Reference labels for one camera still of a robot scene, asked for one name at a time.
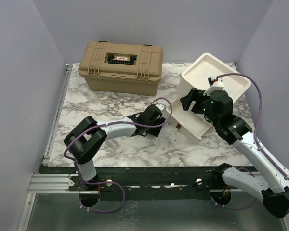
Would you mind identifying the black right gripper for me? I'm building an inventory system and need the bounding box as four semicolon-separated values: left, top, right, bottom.
180;87;220;127

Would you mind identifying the white bottom pull-out drawer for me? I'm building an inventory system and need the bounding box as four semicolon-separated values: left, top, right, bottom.
170;98;212;144

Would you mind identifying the white drawer organizer box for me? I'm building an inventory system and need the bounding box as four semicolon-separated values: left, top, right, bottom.
178;52;251;114

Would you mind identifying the clear plastic tube case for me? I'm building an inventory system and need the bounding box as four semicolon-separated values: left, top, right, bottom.
105;139;119;150

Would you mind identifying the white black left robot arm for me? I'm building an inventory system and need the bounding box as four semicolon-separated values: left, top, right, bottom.
64;103;166;190

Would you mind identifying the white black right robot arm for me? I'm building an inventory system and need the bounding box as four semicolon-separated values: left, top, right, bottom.
180;88;289;218

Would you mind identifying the tan plastic tool case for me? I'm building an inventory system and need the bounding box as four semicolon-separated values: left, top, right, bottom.
78;41;164;96

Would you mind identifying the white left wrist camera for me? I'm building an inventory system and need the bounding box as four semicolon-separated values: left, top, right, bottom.
153;102;167;113

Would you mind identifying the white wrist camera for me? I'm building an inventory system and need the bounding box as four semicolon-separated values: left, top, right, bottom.
153;102;167;113
203;76;224;96

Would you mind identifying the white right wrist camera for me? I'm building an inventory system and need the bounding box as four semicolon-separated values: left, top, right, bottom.
203;76;224;96

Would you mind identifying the black case carry handle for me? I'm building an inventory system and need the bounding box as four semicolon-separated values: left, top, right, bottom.
107;54;137;65

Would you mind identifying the black front mounting rail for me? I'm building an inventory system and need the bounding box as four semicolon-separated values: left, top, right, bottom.
30;166;234;205

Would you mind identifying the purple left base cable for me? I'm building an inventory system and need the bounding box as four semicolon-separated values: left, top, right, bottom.
78;180;126;213

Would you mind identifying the aluminium table edge rail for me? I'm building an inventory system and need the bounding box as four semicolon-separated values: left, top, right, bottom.
41;64;73;166

